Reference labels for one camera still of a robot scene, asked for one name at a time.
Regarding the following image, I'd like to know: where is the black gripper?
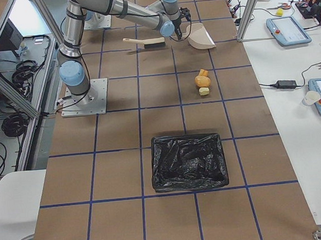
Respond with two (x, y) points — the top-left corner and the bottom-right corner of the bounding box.
(173, 7), (191, 41)

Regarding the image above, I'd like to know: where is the white plastic dustpan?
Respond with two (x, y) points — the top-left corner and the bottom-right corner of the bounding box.
(182, 23), (216, 50)

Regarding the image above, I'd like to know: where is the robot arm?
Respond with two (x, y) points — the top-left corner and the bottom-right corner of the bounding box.
(58, 0), (191, 104)

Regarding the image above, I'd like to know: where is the white hand brush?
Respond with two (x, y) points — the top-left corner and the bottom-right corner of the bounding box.
(123, 37), (166, 49)

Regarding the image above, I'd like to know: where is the orange crusty bread piece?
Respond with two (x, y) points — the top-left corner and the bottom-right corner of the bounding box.
(198, 69), (209, 77)

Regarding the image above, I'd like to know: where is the round brown bread roll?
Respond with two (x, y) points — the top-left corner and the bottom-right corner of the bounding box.
(194, 76), (211, 88)

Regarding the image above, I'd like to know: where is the pale green bread piece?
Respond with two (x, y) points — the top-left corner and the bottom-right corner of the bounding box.
(198, 87), (210, 96)

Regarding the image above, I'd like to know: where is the yellow small object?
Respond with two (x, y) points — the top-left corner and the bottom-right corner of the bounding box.
(276, 8), (284, 17)

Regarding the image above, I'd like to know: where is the blue teach pendant far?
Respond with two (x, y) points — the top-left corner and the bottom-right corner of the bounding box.
(266, 16), (311, 47)

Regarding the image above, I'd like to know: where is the black power adapter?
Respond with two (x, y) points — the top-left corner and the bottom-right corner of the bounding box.
(275, 80), (297, 89)

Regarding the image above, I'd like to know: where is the paper cup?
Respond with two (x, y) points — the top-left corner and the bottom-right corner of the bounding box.
(302, 90), (321, 106)

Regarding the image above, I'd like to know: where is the white chair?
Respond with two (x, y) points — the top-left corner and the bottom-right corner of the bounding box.
(0, 170), (46, 240)

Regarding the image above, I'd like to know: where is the aluminium frame post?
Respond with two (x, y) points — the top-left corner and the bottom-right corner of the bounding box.
(236, 0), (258, 42)

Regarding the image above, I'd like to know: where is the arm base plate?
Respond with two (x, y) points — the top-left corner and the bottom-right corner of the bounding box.
(84, 13), (111, 31)
(60, 78), (108, 117)

